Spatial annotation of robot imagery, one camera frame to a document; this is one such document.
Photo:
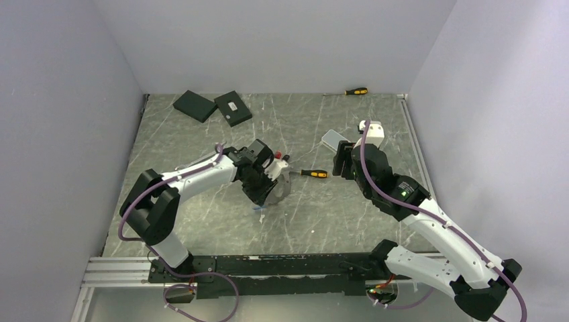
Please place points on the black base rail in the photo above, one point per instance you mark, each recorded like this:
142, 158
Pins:
350, 274

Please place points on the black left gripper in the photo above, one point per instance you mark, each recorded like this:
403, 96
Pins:
259, 196

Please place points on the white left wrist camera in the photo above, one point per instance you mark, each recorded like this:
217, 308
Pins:
277, 166

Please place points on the black box with label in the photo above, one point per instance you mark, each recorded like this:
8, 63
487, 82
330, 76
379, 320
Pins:
234, 110

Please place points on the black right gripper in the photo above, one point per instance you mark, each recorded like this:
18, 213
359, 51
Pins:
343, 153

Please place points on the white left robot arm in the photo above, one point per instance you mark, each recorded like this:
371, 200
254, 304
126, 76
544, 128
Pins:
151, 207

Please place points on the clear plastic box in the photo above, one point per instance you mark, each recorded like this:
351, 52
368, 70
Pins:
331, 139

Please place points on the large silver wrench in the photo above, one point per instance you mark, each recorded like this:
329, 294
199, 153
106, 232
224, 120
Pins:
200, 157

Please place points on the black flat box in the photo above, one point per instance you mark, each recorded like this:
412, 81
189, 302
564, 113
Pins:
195, 106

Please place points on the yellow black screwdriver near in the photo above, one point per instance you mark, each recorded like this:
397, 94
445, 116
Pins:
314, 173

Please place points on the metal arc keyring plate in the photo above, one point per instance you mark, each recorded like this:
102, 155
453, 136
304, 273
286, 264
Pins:
281, 190

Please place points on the orange black screwdriver far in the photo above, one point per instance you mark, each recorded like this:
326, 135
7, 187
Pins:
351, 92

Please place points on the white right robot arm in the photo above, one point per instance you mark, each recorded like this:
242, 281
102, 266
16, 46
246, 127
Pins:
477, 280

